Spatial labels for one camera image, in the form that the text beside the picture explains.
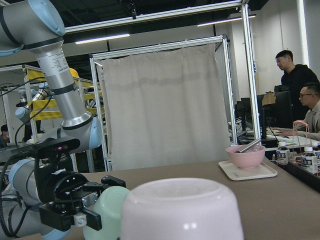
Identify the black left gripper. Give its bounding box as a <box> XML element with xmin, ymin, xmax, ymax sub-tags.
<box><xmin>38</xmin><ymin>171</ymin><xmax>126</xmax><ymax>232</ymax></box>

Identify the mint green plastic cup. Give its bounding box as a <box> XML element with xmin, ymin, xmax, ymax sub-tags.
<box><xmin>83</xmin><ymin>186</ymin><xmax>130</xmax><ymax>240</ymax></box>

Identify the pink plastic cup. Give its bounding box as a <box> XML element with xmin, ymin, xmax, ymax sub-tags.
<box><xmin>120</xmin><ymin>177</ymin><xmax>245</xmax><ymax>240</ymax></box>

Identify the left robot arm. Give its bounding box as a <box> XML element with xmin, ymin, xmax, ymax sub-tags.
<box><xmin>0</xmin><ymin>0</ymin><xmax>126</xmax><ymax>240</ymax></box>

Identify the beige curtain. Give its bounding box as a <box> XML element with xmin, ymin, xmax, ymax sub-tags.
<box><xmin>102</xmin><ymin>44</ymin><xmax>230</xmax><ymax>170</ymax></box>

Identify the cream serving tray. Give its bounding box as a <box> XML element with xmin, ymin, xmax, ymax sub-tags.
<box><xmin>218</xmin><ymin>160</ymin><xmax>278</xmax><ymax>181</ymax></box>

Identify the pink bowl with ice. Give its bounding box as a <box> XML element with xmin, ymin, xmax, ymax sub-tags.
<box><xmin>225</xmin><ymin>145</ymin><xmax>266</xmax><ymax>169</ymax></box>

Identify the metal tool with black tip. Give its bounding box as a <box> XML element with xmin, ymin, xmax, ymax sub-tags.
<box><xmin>236</xmin><ymin>138</ymin><xmax>262</xmax><ymax>153</ymax></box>

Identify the drink bottle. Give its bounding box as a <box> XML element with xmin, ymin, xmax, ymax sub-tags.
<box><xmin>301</xmin><ymin>146</ymin><xmax>318</xmax><ymax>174</ymax></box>
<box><xmin>312</xmin><ymin>142</ymin><xmax>320</xmax><ymax>168</ymax></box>
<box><xmin>276</xmin><ymin>141</ymin><xmax>290</xmax><ymax>168</ymax></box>

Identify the black monitor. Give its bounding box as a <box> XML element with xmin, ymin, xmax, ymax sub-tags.
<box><xmin>258</xmin><ymin>91</ymin><xmax>293</xmax><ymax>137</ymax></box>

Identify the standing man in black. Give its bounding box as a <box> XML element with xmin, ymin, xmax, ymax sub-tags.
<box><xmin>275</xmin><ymin>50</ymin><xmax>319</xmax><ymax>127</ymax></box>

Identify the seated man with glasses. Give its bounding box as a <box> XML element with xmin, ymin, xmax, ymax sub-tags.
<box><xmin>276</xmin><ymin>82</ymin><xmax>320</xmax><ymax>141</ymax></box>

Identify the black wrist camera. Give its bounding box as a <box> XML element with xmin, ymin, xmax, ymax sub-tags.
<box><xmin>29</xmin><ymin>137</ymin><xmax>81</xmax><ymax>159</ymax></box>

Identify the aluminium frame post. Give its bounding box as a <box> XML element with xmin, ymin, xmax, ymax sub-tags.
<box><xmin>241</xmin><ymin>0</ymin><xmax>261</xmax><ymax>139</ymax></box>

